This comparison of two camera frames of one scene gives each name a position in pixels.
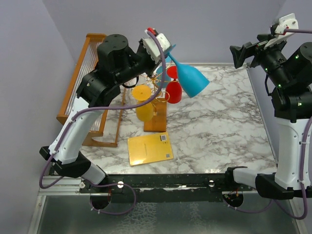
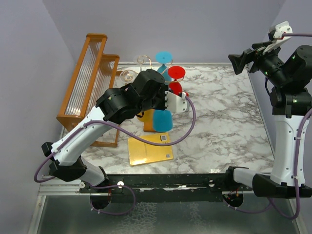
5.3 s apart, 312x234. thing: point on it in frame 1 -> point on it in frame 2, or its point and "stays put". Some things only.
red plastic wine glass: [173, 91] stays put
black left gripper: [153, 66] -> [162, 92]
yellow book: [149, 149] stays put
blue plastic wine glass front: [192, 79] -> [162, 121]
